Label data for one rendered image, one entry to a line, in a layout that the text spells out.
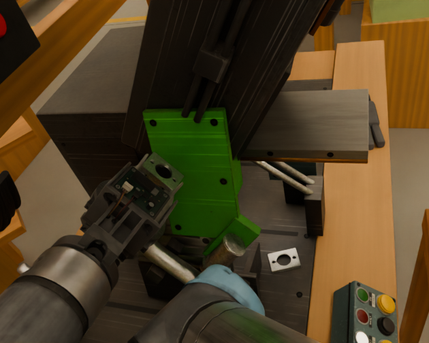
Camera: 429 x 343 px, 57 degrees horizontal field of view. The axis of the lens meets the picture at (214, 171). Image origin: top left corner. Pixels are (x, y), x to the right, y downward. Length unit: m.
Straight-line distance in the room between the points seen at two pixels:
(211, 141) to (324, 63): 0.84
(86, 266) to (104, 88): 0.40
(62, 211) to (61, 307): 2.16
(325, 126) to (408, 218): 1.37
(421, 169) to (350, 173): 1.32
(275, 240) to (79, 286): 0.52
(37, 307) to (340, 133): 0.49
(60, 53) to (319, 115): 0.58
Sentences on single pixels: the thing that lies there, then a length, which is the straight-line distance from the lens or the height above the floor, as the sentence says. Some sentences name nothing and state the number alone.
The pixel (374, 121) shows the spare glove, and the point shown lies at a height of 0.92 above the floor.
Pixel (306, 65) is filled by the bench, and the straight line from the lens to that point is 1.32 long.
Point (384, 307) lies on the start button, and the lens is 0.70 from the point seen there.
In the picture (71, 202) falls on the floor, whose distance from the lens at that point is 2.52.
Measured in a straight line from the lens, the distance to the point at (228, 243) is 0.58.
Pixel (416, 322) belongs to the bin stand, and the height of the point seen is 0.35.
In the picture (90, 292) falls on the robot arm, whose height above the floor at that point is 1.28.
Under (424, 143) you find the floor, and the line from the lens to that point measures 2.36.
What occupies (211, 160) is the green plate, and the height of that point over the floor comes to 1.20.
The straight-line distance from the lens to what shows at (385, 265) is 0.78.
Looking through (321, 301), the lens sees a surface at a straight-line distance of 0.74.
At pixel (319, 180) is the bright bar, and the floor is 1.01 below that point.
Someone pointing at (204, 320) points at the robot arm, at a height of 1.28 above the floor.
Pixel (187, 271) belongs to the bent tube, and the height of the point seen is 1.03.
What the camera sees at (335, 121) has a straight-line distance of 0.68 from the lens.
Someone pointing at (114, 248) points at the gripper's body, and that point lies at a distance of 0.37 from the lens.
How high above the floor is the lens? 1.56
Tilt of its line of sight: 43 degrees down
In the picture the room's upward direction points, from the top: 17 degrees counter-clockwise
